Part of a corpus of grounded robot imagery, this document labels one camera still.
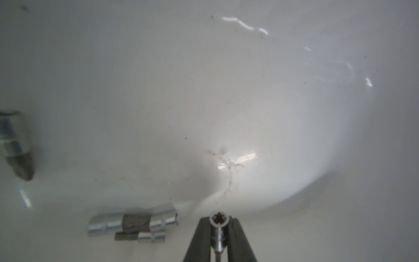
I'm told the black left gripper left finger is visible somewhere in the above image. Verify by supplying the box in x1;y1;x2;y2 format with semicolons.
183;217;211;262

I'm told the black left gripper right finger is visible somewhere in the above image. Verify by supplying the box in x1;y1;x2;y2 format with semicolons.
227;216;257;262

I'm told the silver bit cluster left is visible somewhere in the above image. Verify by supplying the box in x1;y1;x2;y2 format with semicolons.
209;211;229;262

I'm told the white plastic storage box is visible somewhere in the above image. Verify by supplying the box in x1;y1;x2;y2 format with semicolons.
1;1;419;262

